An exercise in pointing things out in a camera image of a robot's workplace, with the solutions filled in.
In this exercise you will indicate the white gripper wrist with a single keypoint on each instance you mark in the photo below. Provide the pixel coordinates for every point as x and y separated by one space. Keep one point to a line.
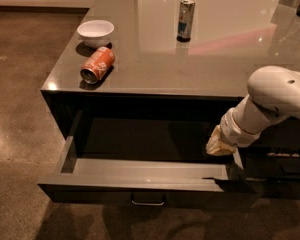
232 132

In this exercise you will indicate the drawer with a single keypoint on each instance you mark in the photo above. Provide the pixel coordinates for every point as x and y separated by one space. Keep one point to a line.
280 189
285 135
143 162
262 166

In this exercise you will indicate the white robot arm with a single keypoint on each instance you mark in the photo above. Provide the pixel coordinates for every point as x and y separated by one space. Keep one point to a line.
273 96

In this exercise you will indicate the dark grey drawer cabinet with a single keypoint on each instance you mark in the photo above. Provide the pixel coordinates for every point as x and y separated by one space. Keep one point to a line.
157 77

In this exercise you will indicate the silver blue energy drink can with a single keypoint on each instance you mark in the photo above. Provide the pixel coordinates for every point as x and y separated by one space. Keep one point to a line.
185 20

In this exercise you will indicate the orange soda can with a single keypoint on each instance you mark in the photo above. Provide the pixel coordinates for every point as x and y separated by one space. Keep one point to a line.
97 65

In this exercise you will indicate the white bowl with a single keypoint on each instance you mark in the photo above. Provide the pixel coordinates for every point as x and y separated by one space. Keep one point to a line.
96 33

